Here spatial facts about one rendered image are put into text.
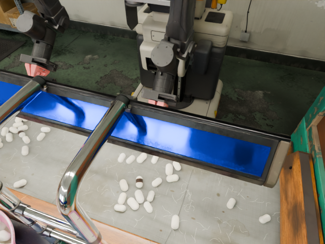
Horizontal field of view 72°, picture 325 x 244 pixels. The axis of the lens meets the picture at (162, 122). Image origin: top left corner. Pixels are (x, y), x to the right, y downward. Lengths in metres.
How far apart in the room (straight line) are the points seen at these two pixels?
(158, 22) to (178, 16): 0.51
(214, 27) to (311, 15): 1.38
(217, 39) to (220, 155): 1.04
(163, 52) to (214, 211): 0.43
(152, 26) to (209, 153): 0.83
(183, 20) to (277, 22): 1.99
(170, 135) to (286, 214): 0.38
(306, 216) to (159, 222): 0.33
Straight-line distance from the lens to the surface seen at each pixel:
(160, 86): 0.63
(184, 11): 0.58
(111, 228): 0.61
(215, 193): 0.68
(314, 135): 0.72
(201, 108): 1.54
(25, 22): 0.84
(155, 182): 0.66
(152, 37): 1.11
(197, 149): 0.33
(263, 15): 2.50
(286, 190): 0.65
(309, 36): 2.63
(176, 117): 0.32
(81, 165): 0.27
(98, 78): 2.33
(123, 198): 0.64
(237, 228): 0.66
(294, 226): 0.60
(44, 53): 0.87
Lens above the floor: 1.34
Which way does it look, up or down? 48 degrees down
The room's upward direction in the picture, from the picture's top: straight up
